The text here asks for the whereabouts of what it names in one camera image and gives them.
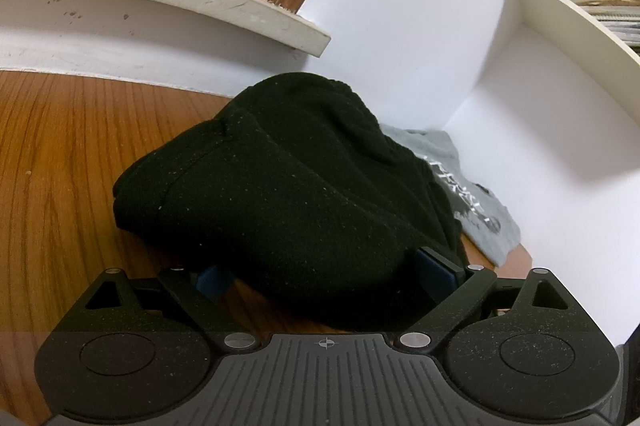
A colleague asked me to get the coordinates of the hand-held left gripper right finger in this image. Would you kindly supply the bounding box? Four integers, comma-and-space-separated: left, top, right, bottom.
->
395, 246, 571, 352

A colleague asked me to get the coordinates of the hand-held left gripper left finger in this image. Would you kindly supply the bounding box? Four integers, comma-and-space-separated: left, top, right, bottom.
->
85, 266, 261, 353

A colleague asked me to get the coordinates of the grey printed t-shirt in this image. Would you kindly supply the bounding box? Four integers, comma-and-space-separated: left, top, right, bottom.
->
380, 126, 521, 268

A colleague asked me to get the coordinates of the white wall shelf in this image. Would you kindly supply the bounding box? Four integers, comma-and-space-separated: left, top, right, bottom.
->
492, 0, 640, 187

